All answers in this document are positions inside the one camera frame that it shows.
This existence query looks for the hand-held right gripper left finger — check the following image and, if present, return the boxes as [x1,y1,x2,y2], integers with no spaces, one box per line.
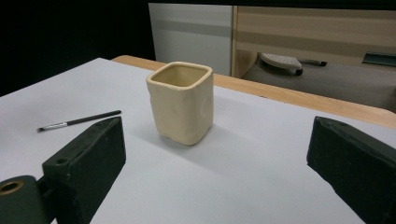
[41,116,127,224]

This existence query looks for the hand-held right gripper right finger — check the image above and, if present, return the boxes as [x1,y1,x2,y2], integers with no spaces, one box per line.
[306,116,396,224]

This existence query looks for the thin black paint brush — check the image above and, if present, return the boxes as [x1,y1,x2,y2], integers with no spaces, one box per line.
[36,109,122,133]

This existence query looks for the cream square ceramic cup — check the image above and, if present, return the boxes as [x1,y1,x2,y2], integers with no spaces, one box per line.
[146,61,215,147]

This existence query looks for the wooden table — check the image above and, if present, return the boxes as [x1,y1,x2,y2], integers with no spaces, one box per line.
[111,55,396,130]

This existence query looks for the black curtain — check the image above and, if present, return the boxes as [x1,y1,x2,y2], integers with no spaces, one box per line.
[0,0,156,97]

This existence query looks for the office chair base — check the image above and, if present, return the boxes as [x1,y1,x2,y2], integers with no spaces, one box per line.
[260,51,329,77]

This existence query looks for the white table cover sheet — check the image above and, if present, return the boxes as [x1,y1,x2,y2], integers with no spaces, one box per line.
[0,57,396,224]

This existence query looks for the light wooden desk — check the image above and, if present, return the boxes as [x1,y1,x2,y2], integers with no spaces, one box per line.
[232,5,396,78]

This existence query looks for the white cabinet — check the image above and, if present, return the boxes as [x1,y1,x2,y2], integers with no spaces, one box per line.
[148,3,233,77]

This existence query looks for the dark green desk handle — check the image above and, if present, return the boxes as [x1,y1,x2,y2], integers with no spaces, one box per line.
[361,50,396,67]

